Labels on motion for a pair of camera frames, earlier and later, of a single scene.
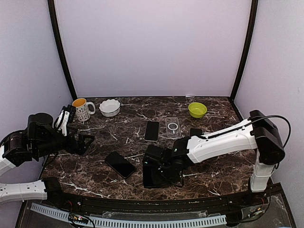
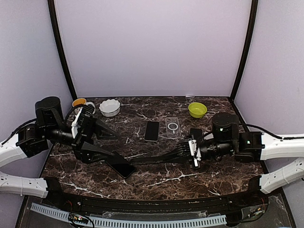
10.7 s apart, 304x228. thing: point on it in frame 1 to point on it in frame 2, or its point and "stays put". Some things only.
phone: [194, 131] stays put
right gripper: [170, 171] to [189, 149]
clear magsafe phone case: [173, 127] stays put
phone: [152, 131] stays put
